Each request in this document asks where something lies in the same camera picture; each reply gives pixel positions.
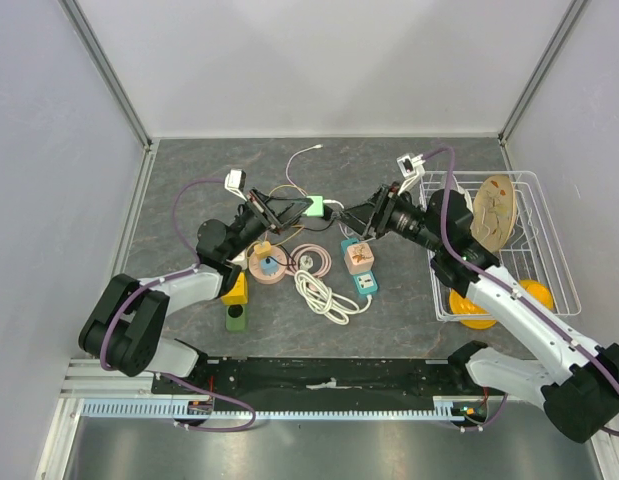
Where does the yellow thin cable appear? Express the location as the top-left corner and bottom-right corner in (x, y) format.
(246, 184), (310, 251)

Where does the white usb cable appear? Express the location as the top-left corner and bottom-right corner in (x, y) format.
(286, 143), (345, 211)

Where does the yellow cube socket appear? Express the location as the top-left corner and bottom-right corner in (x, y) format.
(220, 272), (249, 306)

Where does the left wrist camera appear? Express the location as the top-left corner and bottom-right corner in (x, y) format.
(224, 169), (246, 197)

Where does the teal power strip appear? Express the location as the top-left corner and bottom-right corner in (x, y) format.
(340, 238), (378, 297)

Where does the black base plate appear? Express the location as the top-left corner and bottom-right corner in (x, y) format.
(151, 355), (505, 414)

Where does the blue charger plug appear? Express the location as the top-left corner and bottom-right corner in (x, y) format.
(260, 257), (280, 277)

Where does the light green plug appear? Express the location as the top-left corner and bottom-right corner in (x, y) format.
(303, 195), (325, 218)

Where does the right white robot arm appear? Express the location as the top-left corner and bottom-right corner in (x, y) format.
(338, 184), (619, 443)

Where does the pink round socket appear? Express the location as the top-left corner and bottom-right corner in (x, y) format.
(248, 247), (289, 285)

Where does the white bowl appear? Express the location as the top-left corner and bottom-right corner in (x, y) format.
(456, 184), (473, 212)

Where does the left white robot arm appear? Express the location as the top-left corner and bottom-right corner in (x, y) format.
(78, 189), (313, 393)

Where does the green power strip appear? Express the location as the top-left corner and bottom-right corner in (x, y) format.
(225, 305), (248, 333)

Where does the white cube adapter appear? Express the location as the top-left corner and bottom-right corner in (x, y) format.
(230, 251), (248, 270)

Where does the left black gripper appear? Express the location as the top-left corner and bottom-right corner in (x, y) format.
(225, 187), (313, 261)

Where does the yellow bowl right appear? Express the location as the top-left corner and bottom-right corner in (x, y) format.
(519, 279), (554, 310)

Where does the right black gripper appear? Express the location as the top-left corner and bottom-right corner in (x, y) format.
(331, 181), (445, 253)

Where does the yellow bowl front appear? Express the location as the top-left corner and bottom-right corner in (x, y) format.
(448, 290), (497, 330)

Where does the black thin usb cable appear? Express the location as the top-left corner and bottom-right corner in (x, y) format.
(268, 214), (340, 269)

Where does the beige patterned plate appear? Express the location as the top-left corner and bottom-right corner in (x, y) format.
(471, 175), (517, 253)

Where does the yellow bowl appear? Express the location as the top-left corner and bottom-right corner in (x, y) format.
(448, 290), (497, 330)
(519, 279), (554, 310)

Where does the light blue cable duct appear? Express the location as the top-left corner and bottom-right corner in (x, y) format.
(80, 398), (466, 422)

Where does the orange charger plug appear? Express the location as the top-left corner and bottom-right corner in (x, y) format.
(253, 241), (272, 260)

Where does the pink cube socket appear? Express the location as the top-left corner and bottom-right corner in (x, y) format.
(344, 242), (375, 275)

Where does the white wire dish rack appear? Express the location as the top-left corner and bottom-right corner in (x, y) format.
(419, 171), (581, 322)

